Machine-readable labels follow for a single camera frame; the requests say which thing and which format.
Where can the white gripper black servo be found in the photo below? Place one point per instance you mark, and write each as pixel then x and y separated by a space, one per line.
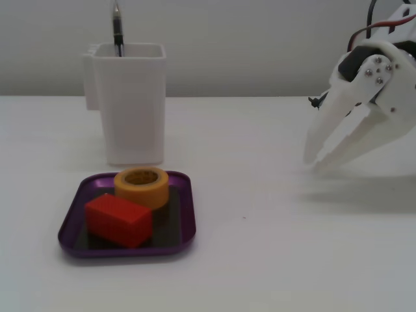
pixel 374 73

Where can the red rectangular block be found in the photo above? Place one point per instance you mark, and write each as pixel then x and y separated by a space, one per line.
pixel 117 221

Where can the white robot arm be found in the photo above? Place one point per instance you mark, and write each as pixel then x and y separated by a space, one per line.
pixel 401 22

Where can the black zip tie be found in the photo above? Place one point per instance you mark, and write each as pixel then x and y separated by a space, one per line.
pixel 317 101

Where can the purple metal tray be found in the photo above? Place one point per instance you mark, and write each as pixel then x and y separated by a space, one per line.
pixel 185 224

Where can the white plastic pen holder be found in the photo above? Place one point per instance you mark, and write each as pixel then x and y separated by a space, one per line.
pixel 131 107

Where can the yellow tape roll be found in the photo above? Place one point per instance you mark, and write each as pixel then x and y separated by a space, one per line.
pixel 143 191

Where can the black pen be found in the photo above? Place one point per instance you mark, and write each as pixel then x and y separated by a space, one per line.
pixel 117 29

